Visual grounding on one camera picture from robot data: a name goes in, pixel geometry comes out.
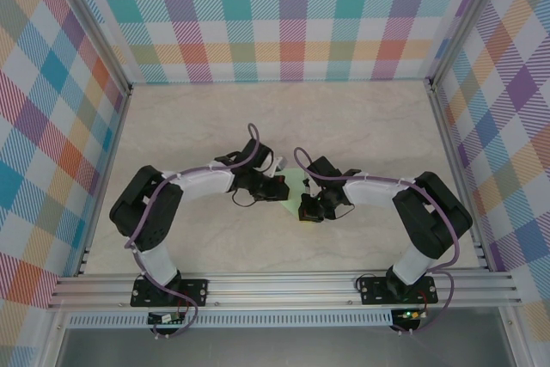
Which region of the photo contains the right aluminium side rail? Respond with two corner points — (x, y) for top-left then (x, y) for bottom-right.
(427, 78), (493, 272)

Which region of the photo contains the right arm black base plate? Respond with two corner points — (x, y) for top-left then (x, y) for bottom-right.
(358, 276), (439, 306)

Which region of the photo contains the left small circuit board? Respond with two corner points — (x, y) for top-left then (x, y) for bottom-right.
(147, 311), (186, 326)

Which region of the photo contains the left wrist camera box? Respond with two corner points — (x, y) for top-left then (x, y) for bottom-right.
(268, 156), (288, 179)

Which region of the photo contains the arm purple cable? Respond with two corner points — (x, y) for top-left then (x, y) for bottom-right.
(124, 123), (264, 339)
(293, 147), (461, 336)

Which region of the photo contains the grey metal panel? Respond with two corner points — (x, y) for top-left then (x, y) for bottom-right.
(55, 327), (516, 367)

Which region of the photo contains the aluminium frame post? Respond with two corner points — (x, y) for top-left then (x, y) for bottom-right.
(427, 0), (509, 89)
(46, 0), (132, 95)

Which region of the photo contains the left aluminium side rail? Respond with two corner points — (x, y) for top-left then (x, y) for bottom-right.
(75, 83), (134, 278)

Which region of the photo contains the light green paper sheet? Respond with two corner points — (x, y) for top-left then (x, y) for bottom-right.
(278, 168), (307, 216)

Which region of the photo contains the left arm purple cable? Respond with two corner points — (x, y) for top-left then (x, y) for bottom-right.
(124, 123), (264, 339)

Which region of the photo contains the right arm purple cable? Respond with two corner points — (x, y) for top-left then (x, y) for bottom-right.
(293, 147), (461, 336)

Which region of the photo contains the long aluminium mounting rail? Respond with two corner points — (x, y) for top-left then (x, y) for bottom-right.
(46, 271), (523, 310)

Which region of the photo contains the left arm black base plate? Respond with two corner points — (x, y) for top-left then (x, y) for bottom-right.
(130, 278), (210, 309)

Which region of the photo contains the left aluminium frame post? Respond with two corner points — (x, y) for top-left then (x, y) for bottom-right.
(46, 0), (132, 95)

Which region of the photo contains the right aluminium frame post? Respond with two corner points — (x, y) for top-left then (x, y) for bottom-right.
(427, 0), (509, 89)

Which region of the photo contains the aluminium side rail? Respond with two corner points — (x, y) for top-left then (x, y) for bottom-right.
(427, 78), (493, 272)
(75, 83), (134, 278)

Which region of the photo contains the slotted grey cable duct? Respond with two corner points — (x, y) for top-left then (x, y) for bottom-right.
(66, 309), (431, 328)

